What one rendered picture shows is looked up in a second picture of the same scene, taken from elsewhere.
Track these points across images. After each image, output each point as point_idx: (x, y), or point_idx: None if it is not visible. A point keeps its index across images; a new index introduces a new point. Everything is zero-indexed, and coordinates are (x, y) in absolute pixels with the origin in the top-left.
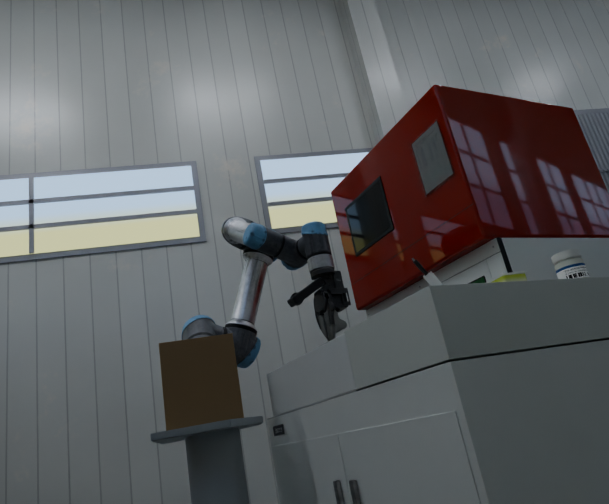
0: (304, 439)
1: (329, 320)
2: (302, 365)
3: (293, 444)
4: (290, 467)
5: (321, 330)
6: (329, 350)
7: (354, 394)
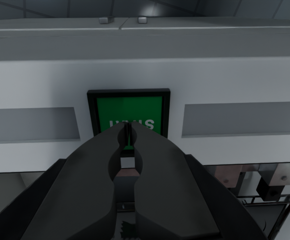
0: (243, 28)
1: (55, 174)
2: (276, 49)
3: (285, 25)
4: (287, 23)
5: (178, 149)
6: (48, 53)
7: (24, 35)
